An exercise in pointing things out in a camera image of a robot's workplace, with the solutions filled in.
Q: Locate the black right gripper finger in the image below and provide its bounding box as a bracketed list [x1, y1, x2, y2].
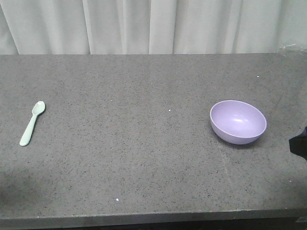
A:
[289, 127, 307, 160]

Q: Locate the lilac plastic bowl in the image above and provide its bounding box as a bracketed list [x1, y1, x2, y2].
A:
[210, 100, 267, 145]

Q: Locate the mint green plastic spoon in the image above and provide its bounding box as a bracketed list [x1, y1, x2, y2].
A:
[19, 101, 46, 147]

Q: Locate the white curtain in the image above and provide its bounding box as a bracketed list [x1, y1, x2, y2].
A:
[0, 0, 307, 54]

